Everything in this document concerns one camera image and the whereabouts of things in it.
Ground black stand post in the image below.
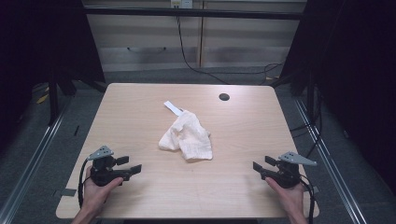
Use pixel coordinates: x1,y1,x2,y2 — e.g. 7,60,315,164
48,73,60,126

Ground cream towel with white label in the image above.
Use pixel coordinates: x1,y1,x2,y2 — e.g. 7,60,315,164
158,100,214,162

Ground long black wall cable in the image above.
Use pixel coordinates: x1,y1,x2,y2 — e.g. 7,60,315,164
176,15,284,86

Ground person's left hand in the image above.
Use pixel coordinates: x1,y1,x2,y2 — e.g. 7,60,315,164
81,166,124,217

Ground right hand-held gripper black cable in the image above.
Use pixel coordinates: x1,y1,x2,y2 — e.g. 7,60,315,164
298,174,316,224

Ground black floor cables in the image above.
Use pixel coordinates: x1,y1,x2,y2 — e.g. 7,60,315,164
289,83,323,159

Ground hand-held gripper black cable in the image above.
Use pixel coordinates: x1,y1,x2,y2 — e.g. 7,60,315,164
78,158,92,209
298,174,316,224

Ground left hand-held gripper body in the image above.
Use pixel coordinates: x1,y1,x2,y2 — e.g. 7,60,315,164
87,145,132,188

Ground white wall socket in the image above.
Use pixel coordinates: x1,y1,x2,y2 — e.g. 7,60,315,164
170,0,194,9

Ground black horizontal metal bar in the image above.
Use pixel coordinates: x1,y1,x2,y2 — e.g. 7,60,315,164
83,7,304,21

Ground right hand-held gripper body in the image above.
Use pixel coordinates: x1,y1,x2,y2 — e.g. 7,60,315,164
265,151,318,189

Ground yellow floor tape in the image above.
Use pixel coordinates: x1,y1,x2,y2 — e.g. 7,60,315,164
35,92,50,105

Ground person's right hand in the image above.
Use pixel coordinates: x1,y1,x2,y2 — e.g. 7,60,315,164
264,176,307,219

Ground left hand-held gripper black cable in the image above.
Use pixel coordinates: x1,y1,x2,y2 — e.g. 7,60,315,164
78,158,92,209

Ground metal floor rail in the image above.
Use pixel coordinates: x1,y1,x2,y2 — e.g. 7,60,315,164
0,102,71,224
293,99,368,224

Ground black curtain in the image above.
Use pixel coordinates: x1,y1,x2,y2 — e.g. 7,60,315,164
279,0,396,194
0,0,106,150

